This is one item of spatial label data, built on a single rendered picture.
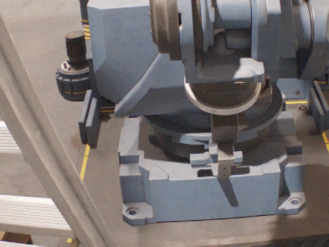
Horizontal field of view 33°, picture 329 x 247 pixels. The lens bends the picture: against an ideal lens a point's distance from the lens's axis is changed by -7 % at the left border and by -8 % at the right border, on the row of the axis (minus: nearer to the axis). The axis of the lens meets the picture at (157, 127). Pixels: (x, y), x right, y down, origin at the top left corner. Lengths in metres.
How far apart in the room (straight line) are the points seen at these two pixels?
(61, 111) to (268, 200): 1.64
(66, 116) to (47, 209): 2.03
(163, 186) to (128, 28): 0.47
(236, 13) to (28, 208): 0.47
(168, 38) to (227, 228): 0.89
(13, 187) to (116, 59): 1.27
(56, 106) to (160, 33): 2.28
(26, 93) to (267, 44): 0.40
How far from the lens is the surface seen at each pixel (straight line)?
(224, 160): 1.09
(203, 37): 0.88
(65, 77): 2.59
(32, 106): 0.77
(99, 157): 2.00
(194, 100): 1.03
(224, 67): 0.96
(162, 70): 1.38
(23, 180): 2.59
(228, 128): 1.06
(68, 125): 2.92
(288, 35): 1.33
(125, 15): 1.36
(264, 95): 1.07
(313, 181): 1.85
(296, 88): 2.29
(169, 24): 0.85
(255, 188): 1.63
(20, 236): 2.17
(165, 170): 1.64
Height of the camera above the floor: 1.44
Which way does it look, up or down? 31 degrees down
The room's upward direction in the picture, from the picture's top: 5 degrees counter-clockwise
